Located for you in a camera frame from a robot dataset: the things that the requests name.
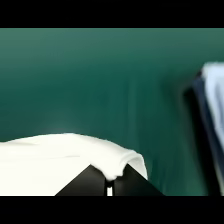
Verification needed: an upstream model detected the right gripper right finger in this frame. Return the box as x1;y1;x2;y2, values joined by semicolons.
112;163;165;197

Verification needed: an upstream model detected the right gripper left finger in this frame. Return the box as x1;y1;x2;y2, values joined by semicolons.
55;164;108;197

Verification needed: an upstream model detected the white T-shirt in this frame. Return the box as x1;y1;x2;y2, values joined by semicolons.
0;133;149;197

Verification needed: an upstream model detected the pale blue garment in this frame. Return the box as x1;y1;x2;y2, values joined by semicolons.
201;61;224;152

